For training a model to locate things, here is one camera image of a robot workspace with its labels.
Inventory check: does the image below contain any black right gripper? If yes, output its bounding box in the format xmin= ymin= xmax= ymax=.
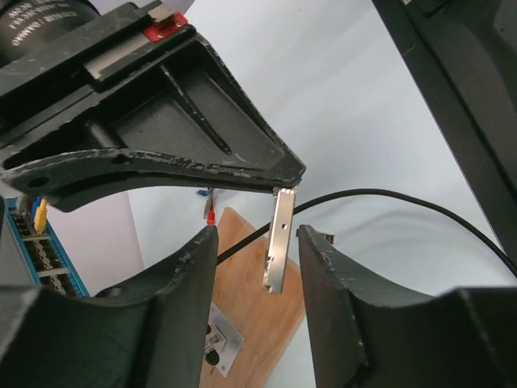
xmin=1 ymin=1 xmax=305 ymax=212

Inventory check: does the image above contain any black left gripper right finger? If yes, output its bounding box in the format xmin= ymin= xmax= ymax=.
xmin=298 ymin=225 xmax=516 ymax=387

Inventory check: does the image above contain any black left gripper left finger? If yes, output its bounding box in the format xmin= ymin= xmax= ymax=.
xmin=1 ymin=226 xmax=218 ymax=387

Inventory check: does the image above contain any silver SFP module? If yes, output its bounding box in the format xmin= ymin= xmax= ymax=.
xmin=263 ymin=187 xmax=297 ymax=294

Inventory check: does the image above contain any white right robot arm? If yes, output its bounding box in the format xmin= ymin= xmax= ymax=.
xmin=1 ymin=1 xmax=516 ymax=270

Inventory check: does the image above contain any wooden board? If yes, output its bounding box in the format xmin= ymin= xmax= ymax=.
xmin=199 ymin=206 xmax=306 ymax=388

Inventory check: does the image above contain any aluminium bracket mount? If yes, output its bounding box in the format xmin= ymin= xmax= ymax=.
xmin=204 ymin=306 xmax=244 ymax=377

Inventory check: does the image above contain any red patch cable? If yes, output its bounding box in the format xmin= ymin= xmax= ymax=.
xmin=205 ymin=193 xmax=219 ymax=227

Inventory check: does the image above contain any dark network switch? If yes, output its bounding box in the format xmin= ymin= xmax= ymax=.
xmin=1 ymin=196 xmax=90 ymax=297

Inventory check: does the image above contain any black cable teal plug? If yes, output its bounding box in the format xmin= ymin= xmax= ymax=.
xmin=216 ymin=188 xmax=517 ymax=280

